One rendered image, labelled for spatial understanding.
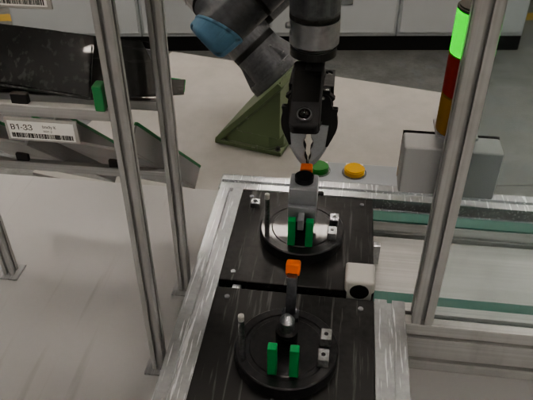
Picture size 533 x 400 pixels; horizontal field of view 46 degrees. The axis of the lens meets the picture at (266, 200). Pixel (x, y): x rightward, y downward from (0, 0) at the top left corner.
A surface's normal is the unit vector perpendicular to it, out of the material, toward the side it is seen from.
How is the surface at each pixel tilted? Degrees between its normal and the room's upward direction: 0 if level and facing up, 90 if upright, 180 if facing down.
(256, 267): 0
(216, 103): 0
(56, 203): 0
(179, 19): 90
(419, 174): 90
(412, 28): 90
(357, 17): 90
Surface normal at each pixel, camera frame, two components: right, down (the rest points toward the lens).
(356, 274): 0.00, -0.80
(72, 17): 0.00, 0.60
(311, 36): -0.21, 0.58
